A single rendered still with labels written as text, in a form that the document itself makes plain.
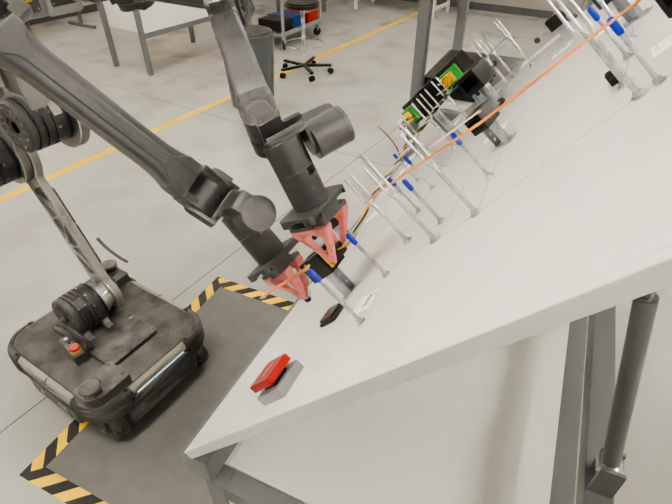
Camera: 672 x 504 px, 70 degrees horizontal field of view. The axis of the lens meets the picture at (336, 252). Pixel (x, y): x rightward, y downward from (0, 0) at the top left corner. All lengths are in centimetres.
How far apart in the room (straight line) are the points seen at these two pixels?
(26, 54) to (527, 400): 104
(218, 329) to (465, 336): 195
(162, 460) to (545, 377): 136
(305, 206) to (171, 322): 141
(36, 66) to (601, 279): 70
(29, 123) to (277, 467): 103
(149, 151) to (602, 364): 81
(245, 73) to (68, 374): 144
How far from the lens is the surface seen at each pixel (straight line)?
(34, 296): 282
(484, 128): 83
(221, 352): 220
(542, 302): 38
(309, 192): 69
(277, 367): 67
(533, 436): 106
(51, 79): 79
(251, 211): 75
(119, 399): 186
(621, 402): 66
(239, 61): 89
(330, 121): 70
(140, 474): 197
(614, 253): 38
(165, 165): 79
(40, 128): 147
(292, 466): 96
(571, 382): 117
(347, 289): 79
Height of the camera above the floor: 165
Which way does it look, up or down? 38 degrees down
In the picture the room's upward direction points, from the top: straight up
